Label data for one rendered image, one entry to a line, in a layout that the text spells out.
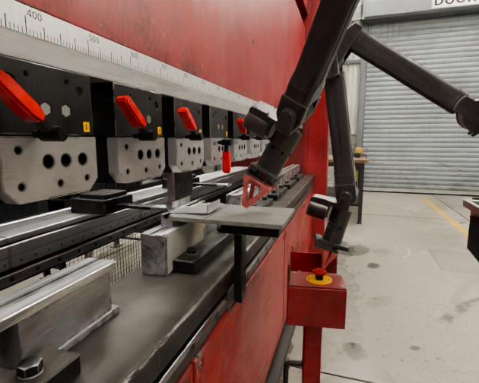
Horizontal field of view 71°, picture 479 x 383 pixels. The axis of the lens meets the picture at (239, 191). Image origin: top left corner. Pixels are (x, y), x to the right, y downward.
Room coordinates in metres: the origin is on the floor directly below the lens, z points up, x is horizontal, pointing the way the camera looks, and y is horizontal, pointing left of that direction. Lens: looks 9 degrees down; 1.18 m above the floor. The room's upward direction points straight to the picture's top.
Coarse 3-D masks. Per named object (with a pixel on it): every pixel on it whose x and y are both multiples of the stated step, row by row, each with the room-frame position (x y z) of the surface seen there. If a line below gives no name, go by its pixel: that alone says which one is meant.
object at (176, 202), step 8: (168, 176) 0.81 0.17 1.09; (176, 176) 0.82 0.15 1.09; (184, 176) 0.85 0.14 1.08; (168, 184) 0.81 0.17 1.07; (176, 184) 0.81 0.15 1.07; (184, 184) 0.85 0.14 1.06; (168, 192) 0.81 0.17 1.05; (176, 192) 0.81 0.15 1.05; (184, 192) 0.85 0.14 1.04; (168, 200) 0.81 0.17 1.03; (176, 200) 0.81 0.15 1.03; (184, 200) 0.87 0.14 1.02
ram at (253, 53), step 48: (48, 0) 0.45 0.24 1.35; (96, 0) 0.53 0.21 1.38; (144, 0) 0.66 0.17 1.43; (192, 0) 0.85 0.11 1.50; (240, 0) 1.21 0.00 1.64; (288, 0) 2.11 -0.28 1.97; (0, 48) 0.38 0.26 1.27; (48, 48) 0.44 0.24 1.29; (144, 48) 0.65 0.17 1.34; (192, 48) 0.85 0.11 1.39; (240, 48) 1.21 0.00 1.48; (288, 48) 2.14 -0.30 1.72; (192, 96) 0.84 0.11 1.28
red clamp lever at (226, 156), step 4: (224, 140) 0.98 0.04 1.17; (228, 140) 0.97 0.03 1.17; (224, 144) 0.98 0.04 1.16; (228, 144) 0.97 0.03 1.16; (224, 148) 0.98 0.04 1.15; (228, 148) 0.98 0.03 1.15; (224, 152) 0.98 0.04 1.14; (228, 152) 0.97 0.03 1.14; (224, 156) 0.97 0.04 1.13; (228, 156) 0.97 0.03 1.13; (224, 160) 0.97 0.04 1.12; (228, 160) 0.97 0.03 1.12; (224, 164) 0.97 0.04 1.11; (228, 164) 0.97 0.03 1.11; (224, 168) 0.97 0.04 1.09; (228, 168) 0.97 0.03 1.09; (224, 172) 0.98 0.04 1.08; (228, 172) 0.97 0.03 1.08
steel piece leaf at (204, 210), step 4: (208, 204) 0.78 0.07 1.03; (212, 204) 0.80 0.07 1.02; (216, 204) 0.83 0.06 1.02; (180, 208) 0.85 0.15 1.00; (184, 208) 0.84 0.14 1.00; (188, 208) 0.84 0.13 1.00; (192, 208) 0.84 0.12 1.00; (196, 208) 0.84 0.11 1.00; (200, 208) 0.84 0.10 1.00; (204, 208) 0.83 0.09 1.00; (208, 208) 0.78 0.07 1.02; (212, 208) 0.80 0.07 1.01; (216, 208) 0.83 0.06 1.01; (172, 212) 0.80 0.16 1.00; (176, 212) 0.80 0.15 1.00; (180, 212) 0.80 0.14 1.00; (184, 212) 0.79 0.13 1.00; (188, 212) 0.79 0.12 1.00; (192, 212) 0.79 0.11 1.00; (196, 212) 0.79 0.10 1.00; (200, 212) 0.79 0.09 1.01; (204, 212) 0.78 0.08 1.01; (208, 212) 0.78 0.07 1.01
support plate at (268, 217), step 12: (204, 204) 0.91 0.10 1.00; (228, 204) 0.91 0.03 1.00; (180, 216) 0.77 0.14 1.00; (192, 216) 0.77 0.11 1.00; (204, 216) 0.77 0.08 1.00; (216, 216) 0.77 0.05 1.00; (228, 216) 0.77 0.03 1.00; (240, 216) 0.77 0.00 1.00; (252, 216) 0.77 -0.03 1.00; (264, 216) 0.77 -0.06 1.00; (276, 216) 0.77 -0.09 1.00; (288, 216) 0.77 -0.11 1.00; (276, 228) 0.69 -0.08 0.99
